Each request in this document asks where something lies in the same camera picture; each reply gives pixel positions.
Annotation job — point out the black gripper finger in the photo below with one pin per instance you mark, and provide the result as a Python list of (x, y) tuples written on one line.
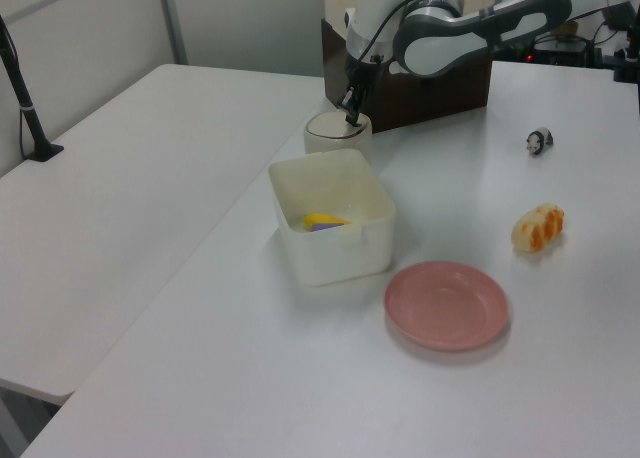
[(356, 113), (346, 100)]

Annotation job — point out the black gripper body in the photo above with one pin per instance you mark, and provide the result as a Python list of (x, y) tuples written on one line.
[(367, 75)]

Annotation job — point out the cream trash can lid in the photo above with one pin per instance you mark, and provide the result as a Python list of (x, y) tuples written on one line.
[(327, 125)]

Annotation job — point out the cream trash can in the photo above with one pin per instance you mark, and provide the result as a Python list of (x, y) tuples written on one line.
[(330, 145)]

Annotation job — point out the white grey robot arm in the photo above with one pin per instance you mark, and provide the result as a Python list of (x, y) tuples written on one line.
[(440, 48)]

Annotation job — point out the dark brown drawer box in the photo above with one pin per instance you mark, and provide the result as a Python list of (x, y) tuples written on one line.
[(440, 98)]

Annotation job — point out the yellow toy banana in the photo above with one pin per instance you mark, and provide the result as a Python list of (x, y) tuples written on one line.
[(325, 218)]

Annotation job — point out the purple cube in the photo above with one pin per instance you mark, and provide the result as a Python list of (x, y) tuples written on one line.
[(327, 227)]

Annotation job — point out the cream plastic storage box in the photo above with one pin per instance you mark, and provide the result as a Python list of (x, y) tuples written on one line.
[(330, 258)]

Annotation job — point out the panda figurine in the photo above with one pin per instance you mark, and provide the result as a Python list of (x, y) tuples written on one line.
[(539, 140)]

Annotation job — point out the black electronics box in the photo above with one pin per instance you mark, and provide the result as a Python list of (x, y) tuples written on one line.
[(557, 53)]

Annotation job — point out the pink plate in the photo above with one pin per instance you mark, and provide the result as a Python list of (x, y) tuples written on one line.
[(445, 308)]

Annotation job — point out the toy bread loaf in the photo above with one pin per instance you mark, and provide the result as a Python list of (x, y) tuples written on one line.
[(537, 228)]

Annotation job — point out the black stand with clamp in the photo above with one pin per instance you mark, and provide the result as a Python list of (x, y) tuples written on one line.
[(627, 63)]

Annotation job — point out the black camera pole with clamp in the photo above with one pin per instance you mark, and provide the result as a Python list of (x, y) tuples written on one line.
[(30, 118)]

